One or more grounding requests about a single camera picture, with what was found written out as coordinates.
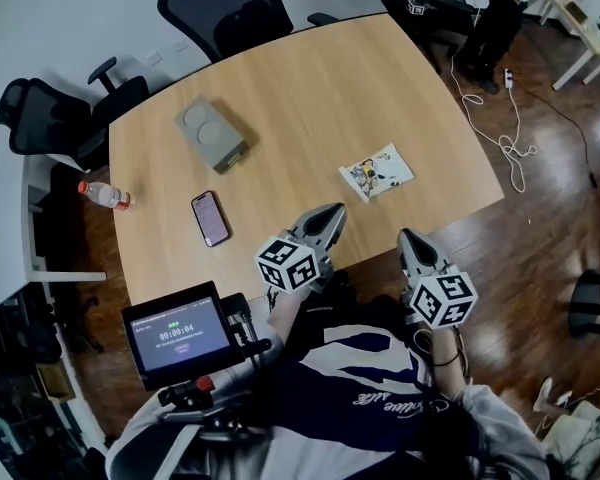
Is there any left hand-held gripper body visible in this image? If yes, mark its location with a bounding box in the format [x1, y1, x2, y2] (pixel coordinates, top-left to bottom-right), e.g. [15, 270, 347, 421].
[253, 220, 337, 297]

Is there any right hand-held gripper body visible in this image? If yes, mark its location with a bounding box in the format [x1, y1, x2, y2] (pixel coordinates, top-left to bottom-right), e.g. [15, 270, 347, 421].
[401, 261, 480, 329]

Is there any white patterned wet wipe pack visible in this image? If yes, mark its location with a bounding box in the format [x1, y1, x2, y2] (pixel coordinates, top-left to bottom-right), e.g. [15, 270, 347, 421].
[338, 142, 415, 205]

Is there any person's left forearm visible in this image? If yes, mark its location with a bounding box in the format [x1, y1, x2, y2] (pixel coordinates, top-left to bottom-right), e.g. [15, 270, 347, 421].
[266, 287, 312, 343]

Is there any person's right forearm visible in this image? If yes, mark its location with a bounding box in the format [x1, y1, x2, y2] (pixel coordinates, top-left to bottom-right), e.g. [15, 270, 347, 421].
[426, 324, 475, 400]

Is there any black smartphone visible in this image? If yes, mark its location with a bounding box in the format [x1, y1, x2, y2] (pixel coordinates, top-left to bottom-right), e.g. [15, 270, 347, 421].
[190, 190, 233, 249]

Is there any black monitor screen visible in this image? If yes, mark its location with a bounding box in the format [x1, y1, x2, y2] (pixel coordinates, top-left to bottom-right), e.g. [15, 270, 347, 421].
[120, 280, 247, 392]

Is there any grey box with round dents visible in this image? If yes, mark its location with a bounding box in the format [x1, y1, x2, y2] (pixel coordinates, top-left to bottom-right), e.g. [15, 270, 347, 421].
[173, 95, 260, 176]

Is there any white and navy jersey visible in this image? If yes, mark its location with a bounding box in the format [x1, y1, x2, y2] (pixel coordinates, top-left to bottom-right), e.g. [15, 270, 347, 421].
[103, 266, 552, 480]

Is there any white shoe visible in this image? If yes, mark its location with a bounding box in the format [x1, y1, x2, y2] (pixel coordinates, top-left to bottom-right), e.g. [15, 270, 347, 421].
[531, 376, 574, 413]

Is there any black stool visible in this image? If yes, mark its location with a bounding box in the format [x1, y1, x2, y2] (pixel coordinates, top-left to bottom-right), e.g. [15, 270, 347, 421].
[567, 268, 600, 340]

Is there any clear bottle with red cap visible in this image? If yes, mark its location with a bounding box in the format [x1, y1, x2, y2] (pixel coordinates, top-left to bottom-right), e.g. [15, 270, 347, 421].
[76, 179, 133, 213]

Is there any white patterned cushion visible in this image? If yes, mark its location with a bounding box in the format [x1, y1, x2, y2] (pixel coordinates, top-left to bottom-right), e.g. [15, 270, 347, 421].
[543, 399, 600, 480]

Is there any black mesh office chair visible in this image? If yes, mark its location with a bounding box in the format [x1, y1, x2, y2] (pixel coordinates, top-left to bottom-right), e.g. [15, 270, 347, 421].
[156, 0, 342, 65]

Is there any black table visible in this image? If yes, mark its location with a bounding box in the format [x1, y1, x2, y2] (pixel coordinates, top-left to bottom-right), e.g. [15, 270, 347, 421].
[381, 0, 482, 75]

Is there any small cardboard box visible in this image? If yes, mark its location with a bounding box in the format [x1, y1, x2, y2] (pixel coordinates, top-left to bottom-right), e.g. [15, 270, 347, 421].
[34, 364, 77, 403]

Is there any light wooden bench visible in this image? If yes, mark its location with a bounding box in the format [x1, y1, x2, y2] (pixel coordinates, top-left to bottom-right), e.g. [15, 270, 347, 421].
[538, 0, 600, 92]

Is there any black office chair with armrest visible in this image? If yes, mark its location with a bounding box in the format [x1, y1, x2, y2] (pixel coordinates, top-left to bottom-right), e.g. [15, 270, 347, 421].
[0, 56, 150, 173]

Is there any white side desk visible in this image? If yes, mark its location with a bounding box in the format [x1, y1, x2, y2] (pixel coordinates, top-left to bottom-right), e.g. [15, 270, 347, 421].
[0, 151, 109, 310]

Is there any white cable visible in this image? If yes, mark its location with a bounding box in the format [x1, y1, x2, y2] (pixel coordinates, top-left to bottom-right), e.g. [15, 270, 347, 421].
[448, 51, 539, 195]

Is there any black cable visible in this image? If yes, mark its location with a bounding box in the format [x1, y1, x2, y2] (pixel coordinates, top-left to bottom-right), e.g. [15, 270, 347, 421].
[512, 81, 600, 190]

